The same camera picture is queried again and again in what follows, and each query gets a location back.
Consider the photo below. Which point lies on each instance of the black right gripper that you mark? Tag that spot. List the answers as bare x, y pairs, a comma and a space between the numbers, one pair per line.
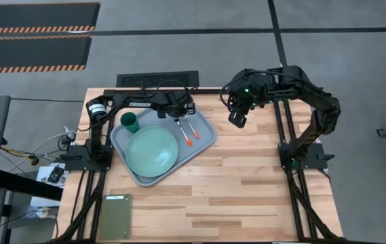
250, 89

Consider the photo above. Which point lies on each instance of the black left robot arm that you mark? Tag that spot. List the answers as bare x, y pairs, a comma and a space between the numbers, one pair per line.
138, 101

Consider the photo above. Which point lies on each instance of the teal plastic cup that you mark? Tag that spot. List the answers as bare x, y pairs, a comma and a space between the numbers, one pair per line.
130, 122

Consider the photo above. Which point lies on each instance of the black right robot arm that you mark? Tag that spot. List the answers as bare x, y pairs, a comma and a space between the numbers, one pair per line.
325, 108

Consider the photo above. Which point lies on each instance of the black hazard-striped floor mat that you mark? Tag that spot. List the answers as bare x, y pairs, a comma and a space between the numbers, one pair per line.
36, 15
30, 52

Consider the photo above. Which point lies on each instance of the black floor vent grille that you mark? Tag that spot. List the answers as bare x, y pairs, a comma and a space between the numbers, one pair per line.
157, 79

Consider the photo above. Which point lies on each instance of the pale green round plate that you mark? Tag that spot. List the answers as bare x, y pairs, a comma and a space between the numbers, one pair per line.
152, 152

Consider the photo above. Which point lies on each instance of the white paper sheet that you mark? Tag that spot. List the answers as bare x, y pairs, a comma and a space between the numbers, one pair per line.
43, 173

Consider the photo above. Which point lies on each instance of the black side desk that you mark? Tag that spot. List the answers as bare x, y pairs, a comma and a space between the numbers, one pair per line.
26, 184

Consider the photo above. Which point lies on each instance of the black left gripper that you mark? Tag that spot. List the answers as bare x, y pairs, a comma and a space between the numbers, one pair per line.
175, 101

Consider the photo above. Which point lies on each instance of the olive green notebook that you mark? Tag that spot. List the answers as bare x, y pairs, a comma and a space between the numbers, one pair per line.
115, 217

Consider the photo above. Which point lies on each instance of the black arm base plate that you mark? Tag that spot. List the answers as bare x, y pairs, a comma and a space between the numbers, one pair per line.
314, 159
77, 162

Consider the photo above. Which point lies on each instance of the small black device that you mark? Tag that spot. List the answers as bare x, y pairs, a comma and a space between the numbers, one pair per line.
56, 173

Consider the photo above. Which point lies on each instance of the black aluminium table frame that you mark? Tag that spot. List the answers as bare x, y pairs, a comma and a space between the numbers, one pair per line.
294, 203

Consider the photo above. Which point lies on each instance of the grey plastic tray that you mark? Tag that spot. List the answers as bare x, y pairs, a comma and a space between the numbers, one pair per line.
199, 135

